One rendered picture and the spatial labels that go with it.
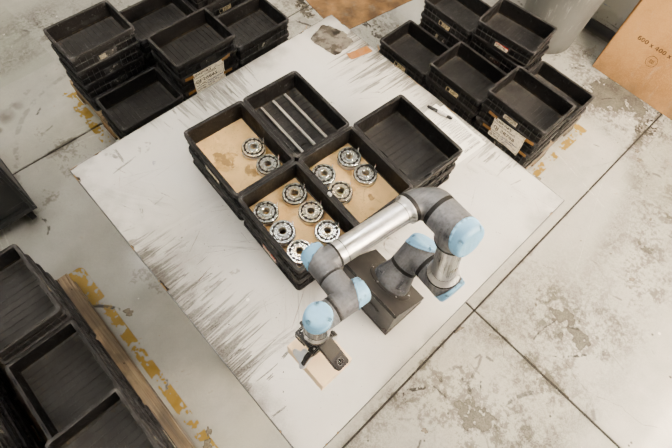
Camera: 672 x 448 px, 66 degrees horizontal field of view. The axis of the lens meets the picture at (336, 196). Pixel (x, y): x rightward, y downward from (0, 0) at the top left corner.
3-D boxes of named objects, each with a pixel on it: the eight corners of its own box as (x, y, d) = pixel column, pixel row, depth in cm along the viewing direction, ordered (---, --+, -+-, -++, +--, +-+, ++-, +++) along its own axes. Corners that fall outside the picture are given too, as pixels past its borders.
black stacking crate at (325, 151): (408, 201, 220) (414, 187, 210) (356, 240, 209) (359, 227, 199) (349, 141, 233) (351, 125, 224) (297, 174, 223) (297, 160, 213)
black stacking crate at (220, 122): (296, 174, 223) (296, 160, 213) (239, 211, 212) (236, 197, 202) (243, 116, 236) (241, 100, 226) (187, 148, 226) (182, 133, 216)
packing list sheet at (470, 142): (488, 141, 253) (488, 140, 252) (458, 167, 244) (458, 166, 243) (438, 101, 263) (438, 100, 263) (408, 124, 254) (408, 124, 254)
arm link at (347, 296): (348, 261, 138) (315, 283, 134) (375, 292, 133) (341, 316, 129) (347, 273, 144) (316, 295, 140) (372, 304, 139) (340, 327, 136)
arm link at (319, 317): (342, 316, 128) (314, 336, 125) (339, 328, 137) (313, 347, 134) (323, 291, 131) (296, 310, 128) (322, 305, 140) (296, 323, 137)
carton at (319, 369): (349, 363, 162) (352, 358, 155) (321, 390, 157) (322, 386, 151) (315, 326, 167) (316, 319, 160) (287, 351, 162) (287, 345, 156)
